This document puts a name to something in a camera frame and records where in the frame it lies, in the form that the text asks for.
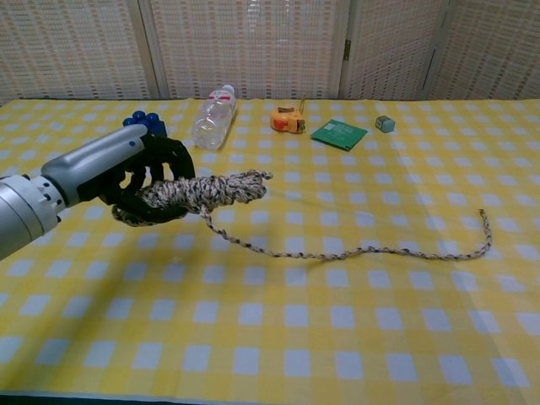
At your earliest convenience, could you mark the beige woven folding screen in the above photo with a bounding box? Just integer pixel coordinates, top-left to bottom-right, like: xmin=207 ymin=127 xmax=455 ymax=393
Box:
xmin=0 ymin=0 xmax=540 ymax=101

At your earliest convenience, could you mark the speckled braided rope bundle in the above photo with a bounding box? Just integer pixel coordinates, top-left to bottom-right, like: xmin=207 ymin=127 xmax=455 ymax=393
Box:
xmin=111 ymin=169 xmax=494 ymax=261

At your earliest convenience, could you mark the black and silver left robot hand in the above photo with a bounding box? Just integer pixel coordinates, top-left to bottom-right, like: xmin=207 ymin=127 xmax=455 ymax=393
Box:
xmin=41 ymin=127 xmax=197 ymax=227

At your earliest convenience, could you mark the blue toy building block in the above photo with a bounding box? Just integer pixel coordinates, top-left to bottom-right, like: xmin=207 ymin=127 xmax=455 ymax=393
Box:
xmin=121 ymin=110 xmax=169 ymax=138

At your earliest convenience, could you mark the green circuit board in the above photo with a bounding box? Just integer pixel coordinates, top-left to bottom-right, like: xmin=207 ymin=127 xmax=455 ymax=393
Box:
xmin=310 ymin=119 xmax=370 ymax=152

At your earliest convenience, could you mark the yellow white checkered tablecloth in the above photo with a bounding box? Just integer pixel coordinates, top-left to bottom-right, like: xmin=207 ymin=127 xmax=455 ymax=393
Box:
xmin=0 ymin=97 xmax=540 ymax=402

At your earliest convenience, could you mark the orange tape measure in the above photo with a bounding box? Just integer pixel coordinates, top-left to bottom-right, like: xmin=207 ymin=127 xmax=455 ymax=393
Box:
xmin=269 ymin=97 xmax=308 ymax=134

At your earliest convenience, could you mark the clear plastic water bottle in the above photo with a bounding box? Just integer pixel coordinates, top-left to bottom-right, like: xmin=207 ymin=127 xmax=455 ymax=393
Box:
xmin=191 ymin=83 xmax=240 ymax=152

